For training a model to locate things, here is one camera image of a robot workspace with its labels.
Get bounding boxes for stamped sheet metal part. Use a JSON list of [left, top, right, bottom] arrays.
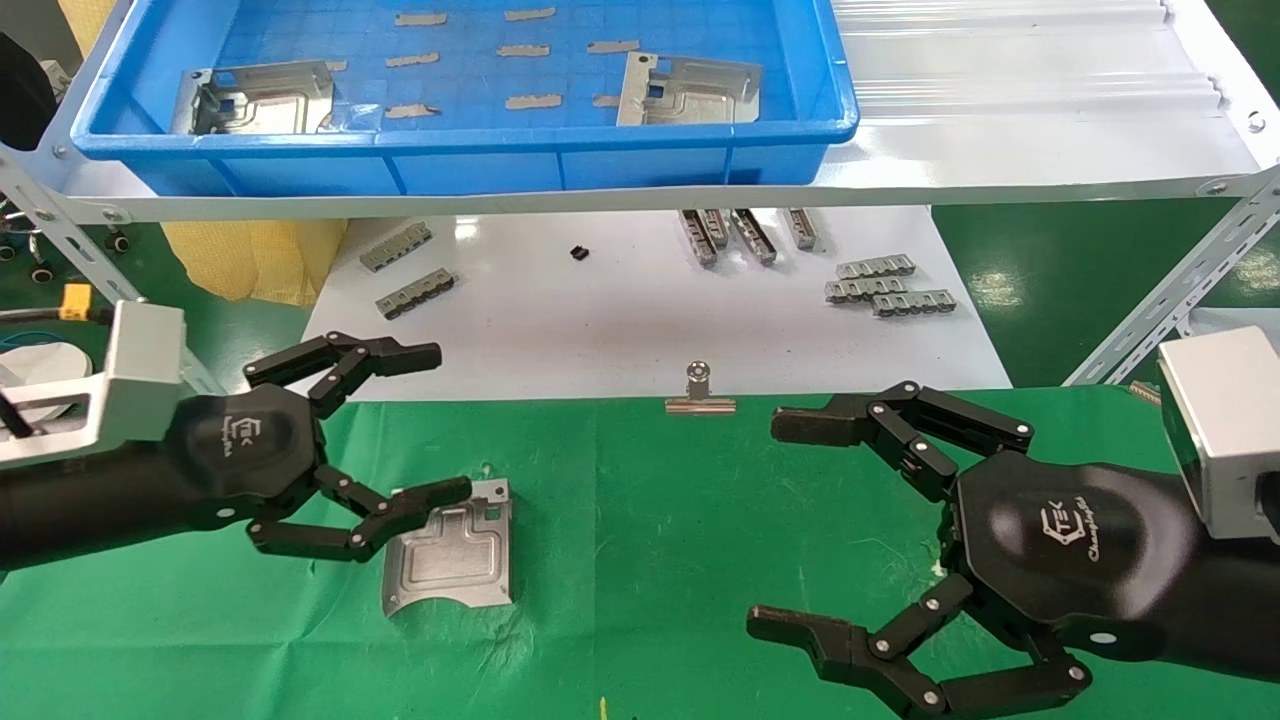
[[616, 52, 764, 127], [382, 478, 515, 618], [170, 60, 336, 136]]

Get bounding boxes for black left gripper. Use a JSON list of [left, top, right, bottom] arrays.
[[165, 331, 473, 563]]

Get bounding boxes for black rounded object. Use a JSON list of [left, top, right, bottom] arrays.
[[0, 28, 63, 151]]

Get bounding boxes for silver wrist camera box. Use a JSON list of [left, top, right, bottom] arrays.
[[0, 300, 189, 471], [1157, 326, 1280, 546]]

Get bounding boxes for white flat platform board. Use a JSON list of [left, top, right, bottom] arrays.
[[277, 205, 1013, 403]]

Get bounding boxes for blue plastic bin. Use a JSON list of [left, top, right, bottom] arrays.
[[70, 0, 861, 198]]

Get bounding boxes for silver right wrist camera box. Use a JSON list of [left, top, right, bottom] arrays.
[[1157, 326, 1280, 546]]

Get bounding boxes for yellow mesh bag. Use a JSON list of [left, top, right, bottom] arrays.
[[58, 0, 349, 306]]

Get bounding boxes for white round stand base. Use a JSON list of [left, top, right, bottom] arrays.
[[0, 342, 95, 397]]

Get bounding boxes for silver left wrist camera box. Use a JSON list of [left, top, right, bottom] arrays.
[[0, 300, 189, 471]]

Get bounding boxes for perforated white angle strut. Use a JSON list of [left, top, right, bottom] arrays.
[[1063, 165, 1280, 388], [0, 150, 229, 398]]

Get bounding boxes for green cloth mat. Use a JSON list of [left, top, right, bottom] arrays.
[[0, 387, 1280, 720]]

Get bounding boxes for silver binder clip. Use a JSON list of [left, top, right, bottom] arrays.
[[665, 361, 737, 415]]

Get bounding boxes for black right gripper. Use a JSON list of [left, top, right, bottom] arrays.
[[746, 381, 1201, 719]]

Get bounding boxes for white metal shelf board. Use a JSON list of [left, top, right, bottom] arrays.
[[40, 0, 1280, 223]]

